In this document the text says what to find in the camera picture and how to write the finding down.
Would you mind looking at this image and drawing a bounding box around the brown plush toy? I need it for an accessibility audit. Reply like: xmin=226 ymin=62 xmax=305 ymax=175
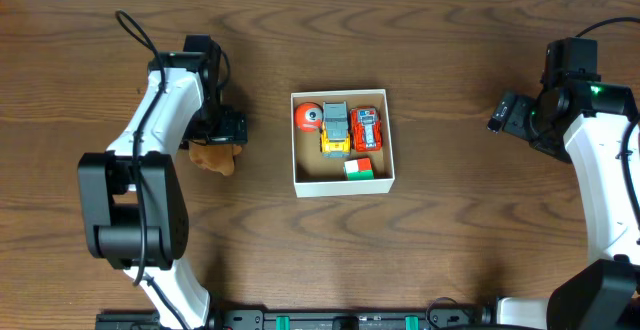
xmin=189 ymin=142 xmax=242 ymax=176

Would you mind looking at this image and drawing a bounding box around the red toy ball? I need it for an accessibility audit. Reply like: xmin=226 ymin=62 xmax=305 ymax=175
xmin=294 ymin=102 xmax=323 ymax=132

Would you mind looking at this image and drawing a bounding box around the white cardboard box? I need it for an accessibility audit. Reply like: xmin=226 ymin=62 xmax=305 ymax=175
xmin=290 ymin=89 xmax=395 ymax=198

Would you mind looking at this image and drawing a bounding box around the yellow toy dump truck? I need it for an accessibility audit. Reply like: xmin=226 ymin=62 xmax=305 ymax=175
xmin=321 ymin=102 xmax=351 ymax=158

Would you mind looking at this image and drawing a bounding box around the red toy fire truck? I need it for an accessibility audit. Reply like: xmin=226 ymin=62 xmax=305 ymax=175
xmin=350 ymin=107 xmax=382 ymax=152

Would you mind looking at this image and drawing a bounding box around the colourful puzzle cube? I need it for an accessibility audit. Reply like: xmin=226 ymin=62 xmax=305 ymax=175
xmin=343 ymin=157 xmax=375 ymax=181

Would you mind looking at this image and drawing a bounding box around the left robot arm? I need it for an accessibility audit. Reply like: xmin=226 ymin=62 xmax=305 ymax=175
xmin=77 ymin=43 xmax=248 ymax=329

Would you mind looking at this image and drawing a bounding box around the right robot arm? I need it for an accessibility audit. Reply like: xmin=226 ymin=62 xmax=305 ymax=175
xmin=487 ymin=81 xmax=639 ymax=329

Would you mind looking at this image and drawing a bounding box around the black right camera box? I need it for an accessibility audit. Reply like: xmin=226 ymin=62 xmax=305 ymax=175
xmin=540 ymin=37 xmax=601 ymax=91

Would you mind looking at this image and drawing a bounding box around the black camera box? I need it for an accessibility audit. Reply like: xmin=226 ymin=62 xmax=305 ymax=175
xmin=183 ymin=34 xmax=223 ymax=91
xmin=540 ymin=37 xmax=601 ymax=91

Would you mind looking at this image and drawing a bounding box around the black left camera box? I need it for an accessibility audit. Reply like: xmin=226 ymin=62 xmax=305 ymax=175
xmin=183 ymin=34 xmax=223 ymax=91

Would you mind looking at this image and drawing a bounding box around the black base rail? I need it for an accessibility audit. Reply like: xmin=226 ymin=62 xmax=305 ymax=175
xmin=94 ymin=296 xmax=551 ymax=330

